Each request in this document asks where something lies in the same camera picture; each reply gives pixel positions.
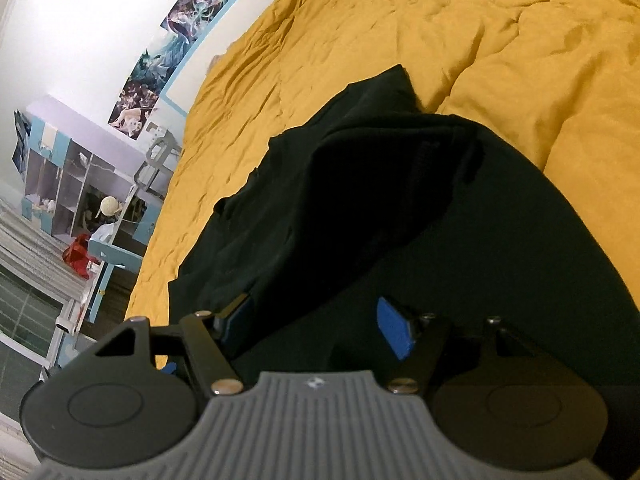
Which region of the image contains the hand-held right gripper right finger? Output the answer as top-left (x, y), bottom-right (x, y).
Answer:
top-left (376, 296), bottom-right (538, 396)

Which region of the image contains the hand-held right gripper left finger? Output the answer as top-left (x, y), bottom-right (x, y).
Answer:
top-left (93, 293), bottom-right (253, 396)

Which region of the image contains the black garment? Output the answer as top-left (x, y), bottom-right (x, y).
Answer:
top-left (167, 63), bottom-right (640, 411)

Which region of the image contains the blue chair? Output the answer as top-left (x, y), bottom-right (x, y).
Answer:
top-left (82, 232), bottom-right (147, 326)

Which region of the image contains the red bag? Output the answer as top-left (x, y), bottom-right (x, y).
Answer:
top-left (62, 234), bottom-right (100, 280)

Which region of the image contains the window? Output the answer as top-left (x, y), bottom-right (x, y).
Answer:
top-left (0, 195), bottom-right (96, 416)

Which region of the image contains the purple blue shelf unit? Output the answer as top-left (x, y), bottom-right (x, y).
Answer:
top-left (12, 95), bottom-right (176, 243)

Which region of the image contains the small blue poster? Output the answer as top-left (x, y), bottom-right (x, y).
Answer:
top-left (12, 109), bottom-right (33, 176)

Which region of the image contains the yellow bed blanket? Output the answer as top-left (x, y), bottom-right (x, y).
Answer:
top-left (122, 0), bottom-right (640, 383)

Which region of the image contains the grey metal frame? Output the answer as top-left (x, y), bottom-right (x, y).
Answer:
top-left (132, 125), bottom-right (182, 191)

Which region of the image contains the dark wall poster white animal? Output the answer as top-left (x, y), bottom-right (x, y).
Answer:
top-left (108, 87), bottom-right (162, 140)

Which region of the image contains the blue fantasy wall poster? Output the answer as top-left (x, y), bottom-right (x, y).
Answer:
top-left (131, 35), bottom-right (193, 95)

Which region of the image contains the purple fantasy wall poster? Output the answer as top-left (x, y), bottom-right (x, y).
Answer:
top-left (161, 0), bottom-right (236, 41)

